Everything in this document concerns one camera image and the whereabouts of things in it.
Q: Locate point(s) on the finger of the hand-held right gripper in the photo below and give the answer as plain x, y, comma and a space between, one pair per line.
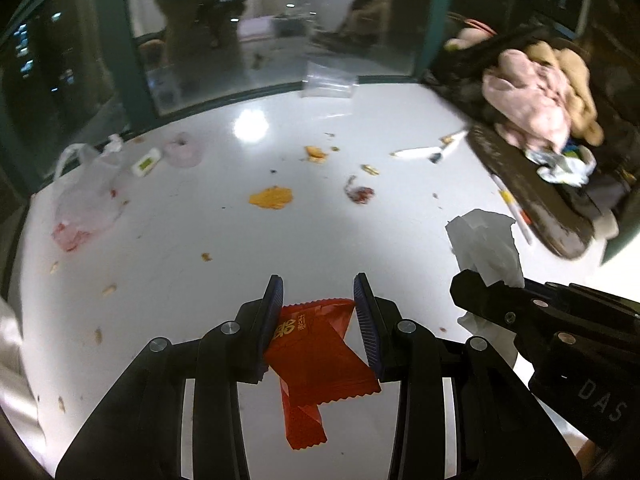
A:
500, 305
600, 301

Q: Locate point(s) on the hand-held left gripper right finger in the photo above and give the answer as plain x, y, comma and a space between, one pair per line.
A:
362, 320

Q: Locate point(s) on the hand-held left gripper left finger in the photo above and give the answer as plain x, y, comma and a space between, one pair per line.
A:
272, 310

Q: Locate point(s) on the white tissue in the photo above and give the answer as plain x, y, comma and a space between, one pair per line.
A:
485, 245

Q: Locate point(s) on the white marker orange label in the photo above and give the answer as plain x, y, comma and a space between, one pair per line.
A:
515, 210

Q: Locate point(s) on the large orange peel piece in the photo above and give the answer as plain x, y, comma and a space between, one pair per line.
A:
270, 197

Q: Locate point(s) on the dark brown fuzzy mat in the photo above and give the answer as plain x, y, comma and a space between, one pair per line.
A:
530, 195

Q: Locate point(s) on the dark red candy wrapper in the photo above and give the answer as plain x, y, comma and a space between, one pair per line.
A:
359, 193

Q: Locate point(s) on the white blue printed bag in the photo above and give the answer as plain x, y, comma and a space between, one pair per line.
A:
565, 165

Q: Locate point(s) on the peanut shell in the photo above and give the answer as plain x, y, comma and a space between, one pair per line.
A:
370, 170

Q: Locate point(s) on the small orange peel piece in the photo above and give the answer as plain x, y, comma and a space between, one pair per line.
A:
315, 153

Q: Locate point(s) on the white pen dark cap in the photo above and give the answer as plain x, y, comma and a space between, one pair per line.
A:
452, 140

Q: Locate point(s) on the pink paper roll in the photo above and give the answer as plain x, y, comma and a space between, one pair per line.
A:
182, 150

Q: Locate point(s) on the small white green box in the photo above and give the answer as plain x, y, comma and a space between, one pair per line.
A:
145, 162

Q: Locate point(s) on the pink cloth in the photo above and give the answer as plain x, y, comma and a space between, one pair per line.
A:
530, 95

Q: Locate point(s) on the tan plush toy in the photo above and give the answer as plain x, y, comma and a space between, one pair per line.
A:
580, 85

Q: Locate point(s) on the clear plastic bag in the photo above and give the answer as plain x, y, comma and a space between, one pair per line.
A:
85, 195

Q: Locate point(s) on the clear plastic box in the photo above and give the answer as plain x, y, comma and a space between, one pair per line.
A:
327, 82

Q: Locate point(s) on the pink plush toy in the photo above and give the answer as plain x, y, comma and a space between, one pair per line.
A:
470, 35

